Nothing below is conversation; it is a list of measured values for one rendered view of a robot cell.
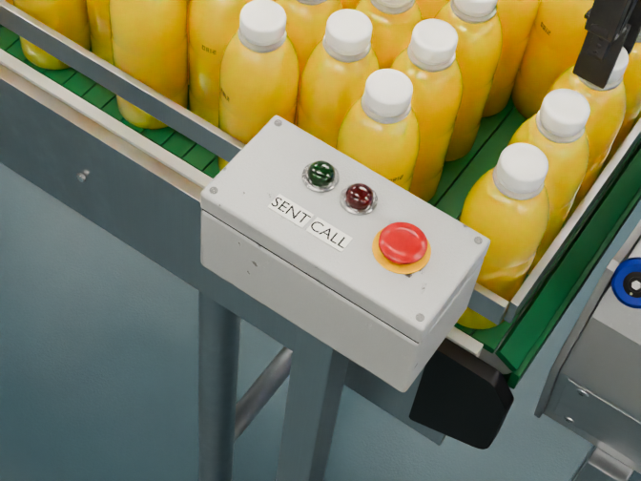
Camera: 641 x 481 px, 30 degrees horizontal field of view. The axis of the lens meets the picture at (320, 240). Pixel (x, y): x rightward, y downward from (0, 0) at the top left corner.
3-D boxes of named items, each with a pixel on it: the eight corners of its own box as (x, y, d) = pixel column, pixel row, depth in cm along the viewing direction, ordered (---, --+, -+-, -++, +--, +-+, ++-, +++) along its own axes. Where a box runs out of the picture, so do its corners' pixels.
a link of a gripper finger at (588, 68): (631, 25, 95) (628, 31, 95) (607, 84, 101) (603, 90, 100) (598, 8, 96) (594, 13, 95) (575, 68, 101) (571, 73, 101)
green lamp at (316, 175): (324, 194, 91) (325, 184, 90) (300, 179, 91) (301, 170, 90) (340, 176, 92) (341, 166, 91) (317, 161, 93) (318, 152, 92)
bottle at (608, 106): (522, 228, 115) (571, 101, 100) (506, 171, 119) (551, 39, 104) (591, 223, 116) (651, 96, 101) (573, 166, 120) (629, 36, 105)
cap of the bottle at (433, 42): (460, 43, 103) (464, 28, 102) (445, 73, 101) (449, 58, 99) (418, 28, 104) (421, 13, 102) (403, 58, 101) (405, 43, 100)
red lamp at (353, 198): (362, 217, 90) (364, 207, 89) (338, 202, 91) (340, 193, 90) (378, 198, 91) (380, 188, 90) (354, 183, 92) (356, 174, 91)
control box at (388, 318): (403, 395, 93) (423, 329, 84) (198, 264, 98) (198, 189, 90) (467, 307, 98) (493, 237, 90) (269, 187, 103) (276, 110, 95)
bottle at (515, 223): (466, 252, 113) (508, 126, 98) (527, 296, 111) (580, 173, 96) (422, 300, 110) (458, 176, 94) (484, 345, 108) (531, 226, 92)
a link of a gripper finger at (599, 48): (626, 10, 93) (609, 32, 92) (608, 55, 98) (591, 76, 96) (609, 2, 94) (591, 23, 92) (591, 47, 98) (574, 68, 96)
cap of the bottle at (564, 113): (588, 139, 98) (593, 125, 97) (541, 138, 98) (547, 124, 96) (580, 103, 100) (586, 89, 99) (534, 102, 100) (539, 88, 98)
